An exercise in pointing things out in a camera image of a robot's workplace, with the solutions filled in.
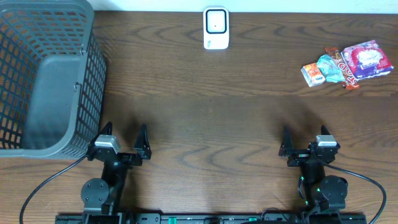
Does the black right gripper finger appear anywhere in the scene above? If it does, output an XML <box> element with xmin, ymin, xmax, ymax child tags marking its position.
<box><xmin>321</xmin><ymin>125</ymin><xmax>340</xmax><ymax>148</ymax></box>
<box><xmin>279</xmin><ymin>126</ymin><xmax>294</xmax><ymax>156</ymax></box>

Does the small orange snack box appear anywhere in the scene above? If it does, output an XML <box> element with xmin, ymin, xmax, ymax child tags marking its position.
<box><xmin>300</xmin><ymin>63</ymin><xmax>326</xmax><ymax>87</ymax></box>

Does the teal snack wrapper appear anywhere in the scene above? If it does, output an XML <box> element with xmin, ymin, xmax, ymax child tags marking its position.
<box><xmin>317</xmin><ymin>54</ymin><xmax>345</xmax><ymax>83</ymax></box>

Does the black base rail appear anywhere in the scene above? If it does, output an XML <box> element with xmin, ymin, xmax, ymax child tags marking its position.
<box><xmin>55</xmin><ymin>211</ymin><xmax>368</xmax><ymax>224</ymax></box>

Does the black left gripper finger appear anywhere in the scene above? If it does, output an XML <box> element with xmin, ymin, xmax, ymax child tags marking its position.
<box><xmin>99</xmin><ymin>121</ymin><xmax>113</xmax><ymax>135</ymax></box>
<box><xmin>134</xmin><ymin>124</ymin><xmax>152</xmax><ymax>160</ymax></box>

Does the grey plastic basket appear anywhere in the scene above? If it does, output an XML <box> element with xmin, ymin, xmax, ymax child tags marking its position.
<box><xmin>1</xmin><ymin>0</ymin><xmax>106</xmax><ymax>159</ymax></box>

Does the red orange snack bar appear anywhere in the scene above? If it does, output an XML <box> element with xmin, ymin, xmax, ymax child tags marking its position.
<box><xmin>325</xmin><ymin>47</ymin><xmax>359</xmax><ymax>90</ymax></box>

